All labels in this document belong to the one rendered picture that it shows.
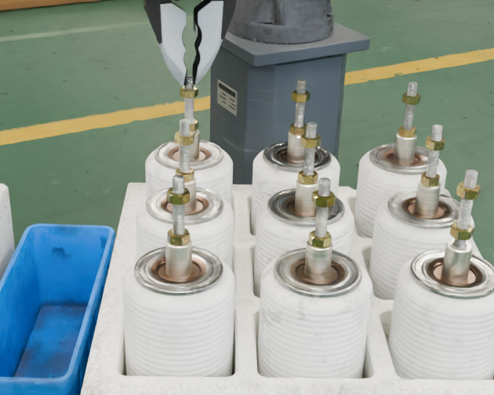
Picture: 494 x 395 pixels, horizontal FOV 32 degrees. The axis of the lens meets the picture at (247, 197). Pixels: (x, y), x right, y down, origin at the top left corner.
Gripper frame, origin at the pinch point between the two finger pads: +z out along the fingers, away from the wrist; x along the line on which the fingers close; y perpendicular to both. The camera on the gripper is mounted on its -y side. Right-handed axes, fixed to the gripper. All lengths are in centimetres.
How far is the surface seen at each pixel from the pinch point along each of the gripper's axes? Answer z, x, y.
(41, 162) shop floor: 35, 11, 57
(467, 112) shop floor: 34, -76, 60
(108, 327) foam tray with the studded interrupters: 16.7, 12.6, -18.5
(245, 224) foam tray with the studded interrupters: 16.6, -5.3, -3.6
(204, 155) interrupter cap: 9.5, -1.7, 0.4
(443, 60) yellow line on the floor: 34, -88, 91
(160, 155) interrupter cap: 9.3, 3.1, 1.0
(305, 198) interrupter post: 7.9, -7.3, -15.0
